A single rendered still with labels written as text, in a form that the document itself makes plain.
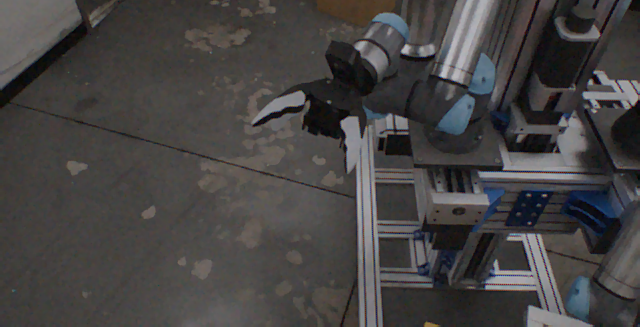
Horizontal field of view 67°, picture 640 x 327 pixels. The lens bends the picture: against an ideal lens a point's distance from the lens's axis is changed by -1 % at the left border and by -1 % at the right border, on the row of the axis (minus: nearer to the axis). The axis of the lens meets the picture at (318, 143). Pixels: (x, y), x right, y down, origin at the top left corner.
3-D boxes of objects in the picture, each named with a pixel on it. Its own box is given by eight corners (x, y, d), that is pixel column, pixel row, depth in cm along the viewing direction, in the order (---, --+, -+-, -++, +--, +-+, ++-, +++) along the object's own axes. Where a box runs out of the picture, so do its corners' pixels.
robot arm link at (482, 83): (478, 127, 114) (493, 82, 104) (423, 109, 118) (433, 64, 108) (491, 97, 121) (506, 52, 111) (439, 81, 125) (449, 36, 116)
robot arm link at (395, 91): (400, 133, 92) (407, 89, 84) (346, 114, 96) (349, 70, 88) (414, 108, 97) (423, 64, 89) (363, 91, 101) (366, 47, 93)
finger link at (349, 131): (361, 190, 69) (350, 140, 75) (370, 166, 65) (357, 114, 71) (340, 191, 69) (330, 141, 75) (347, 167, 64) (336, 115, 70)
